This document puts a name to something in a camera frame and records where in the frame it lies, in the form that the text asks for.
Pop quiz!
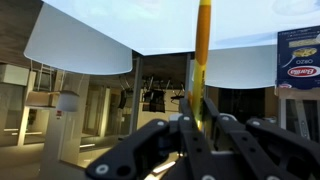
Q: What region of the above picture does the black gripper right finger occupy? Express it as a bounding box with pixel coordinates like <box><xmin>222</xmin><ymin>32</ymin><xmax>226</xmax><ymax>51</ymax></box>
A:
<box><xmin>203</xmin><ymin>99</ymin><xmax>267</xmax><ymax>180</ymax></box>

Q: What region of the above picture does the white chair far middle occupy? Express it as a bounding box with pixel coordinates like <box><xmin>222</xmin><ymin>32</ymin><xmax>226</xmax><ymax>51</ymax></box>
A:
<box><xmin>205</xmin><ymin>45</ymin><xmax>277</xmax><ymax>89</ymax></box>

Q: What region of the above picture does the yellow pen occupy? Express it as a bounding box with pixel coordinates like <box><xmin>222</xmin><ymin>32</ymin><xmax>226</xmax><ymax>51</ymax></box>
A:
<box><xmin>192</xmin><ymin>0</ymin><xmax>211</xmax><ymax>122</ymax></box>

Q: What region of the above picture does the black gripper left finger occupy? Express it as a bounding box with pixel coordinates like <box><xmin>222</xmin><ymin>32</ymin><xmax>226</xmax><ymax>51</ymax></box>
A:
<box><xmin>178</xmin><ymin>99</ymin><xmax>214</xmax><ymax>180</ymax></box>

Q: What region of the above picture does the blue Barilla pasta box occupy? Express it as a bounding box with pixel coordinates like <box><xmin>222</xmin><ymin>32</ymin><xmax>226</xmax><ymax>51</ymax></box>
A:
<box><xmin>276</xmin><ymin>26</ymin><xmax>320</xmax><ymax>90</ymax></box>

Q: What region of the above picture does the white chair teal seat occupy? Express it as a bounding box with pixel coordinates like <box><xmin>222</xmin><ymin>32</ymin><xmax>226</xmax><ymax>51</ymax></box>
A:
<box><xmin>24</xmin><ymin>3</ymin><xmax>133</xmax><ymax>75</ymax></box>

